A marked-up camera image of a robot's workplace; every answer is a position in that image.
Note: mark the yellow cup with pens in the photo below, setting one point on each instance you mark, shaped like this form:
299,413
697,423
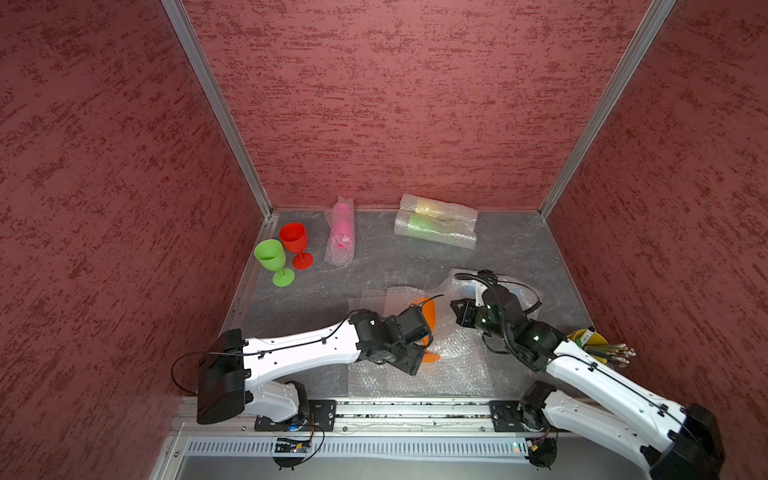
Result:
614,355

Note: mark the orange glass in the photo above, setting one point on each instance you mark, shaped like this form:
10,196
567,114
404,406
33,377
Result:
429,312

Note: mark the white perforated cable duct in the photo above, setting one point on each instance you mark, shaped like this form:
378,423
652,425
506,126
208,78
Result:
505,449

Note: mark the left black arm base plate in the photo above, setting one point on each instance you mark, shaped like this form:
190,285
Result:
317,415

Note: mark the light green glass in bubble wrap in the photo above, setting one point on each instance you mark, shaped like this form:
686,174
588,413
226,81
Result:
449,232

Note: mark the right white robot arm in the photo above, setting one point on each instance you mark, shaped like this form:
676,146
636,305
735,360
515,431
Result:
664,438

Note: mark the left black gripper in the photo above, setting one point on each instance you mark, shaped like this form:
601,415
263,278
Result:
412,359

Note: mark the pink glass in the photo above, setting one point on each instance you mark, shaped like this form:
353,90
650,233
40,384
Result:
340,247

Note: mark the aluminium front rail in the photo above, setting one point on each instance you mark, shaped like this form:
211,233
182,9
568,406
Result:
458,416

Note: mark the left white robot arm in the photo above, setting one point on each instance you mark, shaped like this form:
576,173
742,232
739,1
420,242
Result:
240,376

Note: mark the clear bubble wrap sheet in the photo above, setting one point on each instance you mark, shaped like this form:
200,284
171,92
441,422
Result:
462,369
508,377

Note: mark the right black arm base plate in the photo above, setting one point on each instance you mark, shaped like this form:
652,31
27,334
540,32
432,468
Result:
519,417

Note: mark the red wine glass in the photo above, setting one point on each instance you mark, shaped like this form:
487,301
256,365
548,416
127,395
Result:
293,237

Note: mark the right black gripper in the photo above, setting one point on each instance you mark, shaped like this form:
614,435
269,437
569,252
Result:
463,316

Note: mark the yellow glass in bubble wrap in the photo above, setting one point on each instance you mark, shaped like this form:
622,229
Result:
444,211

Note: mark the blue glass in bubble wrap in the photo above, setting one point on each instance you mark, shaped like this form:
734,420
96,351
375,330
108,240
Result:
530,298

